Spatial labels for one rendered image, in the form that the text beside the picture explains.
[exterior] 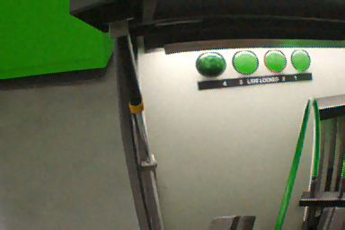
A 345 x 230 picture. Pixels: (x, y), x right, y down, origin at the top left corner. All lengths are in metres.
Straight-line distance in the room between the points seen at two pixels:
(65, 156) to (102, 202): 0.36
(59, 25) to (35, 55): 0.23
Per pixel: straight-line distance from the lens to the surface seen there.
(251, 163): 1.70
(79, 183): 3.65
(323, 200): 1.69
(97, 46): 4.12
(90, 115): 4.03
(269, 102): 1.64
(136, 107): 1.34
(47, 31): 4.14
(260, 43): 1.54
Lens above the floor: 2.19
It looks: 34 degrees down
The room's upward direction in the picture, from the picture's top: 7 degrees counter-clockwise
